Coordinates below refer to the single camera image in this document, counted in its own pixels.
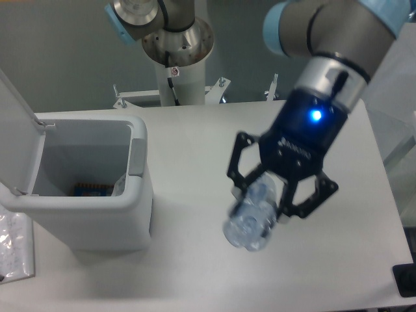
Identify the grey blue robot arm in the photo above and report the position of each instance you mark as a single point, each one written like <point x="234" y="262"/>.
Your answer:
<point x="345" y="42"/>

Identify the blue orange snack packet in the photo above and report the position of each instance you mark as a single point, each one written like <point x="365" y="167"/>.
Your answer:
<point x="85" y="189"/>

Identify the white plastic trash can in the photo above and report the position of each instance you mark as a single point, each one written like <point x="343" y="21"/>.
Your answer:
<point x="93" y="148"/>

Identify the white trash can lid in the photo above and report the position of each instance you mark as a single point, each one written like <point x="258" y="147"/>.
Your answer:
<point x="22" y="141"/>

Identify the paper sheet in sleeve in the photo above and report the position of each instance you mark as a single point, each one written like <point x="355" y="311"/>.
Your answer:
<point x="17" y="247"/>

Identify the black device at edge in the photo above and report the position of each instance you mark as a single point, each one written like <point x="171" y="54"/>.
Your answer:
<point x="405" y="279"/>

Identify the white green plastic wrapper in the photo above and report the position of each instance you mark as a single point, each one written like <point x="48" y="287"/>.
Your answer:
<point x="119" y="186"/>

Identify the translucent white storage box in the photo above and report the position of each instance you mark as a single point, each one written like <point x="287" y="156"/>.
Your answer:
<point x="390" y="103"/>

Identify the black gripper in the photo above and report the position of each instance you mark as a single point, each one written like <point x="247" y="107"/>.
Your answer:
<point x="294" y="149"/>

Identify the white pedestal base bracket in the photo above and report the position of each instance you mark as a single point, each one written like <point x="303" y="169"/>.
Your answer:
<point x="151" y="98"/>

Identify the clear crushed plastic bottle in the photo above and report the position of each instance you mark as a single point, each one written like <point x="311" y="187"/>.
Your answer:
<point x="252" y="219"/>

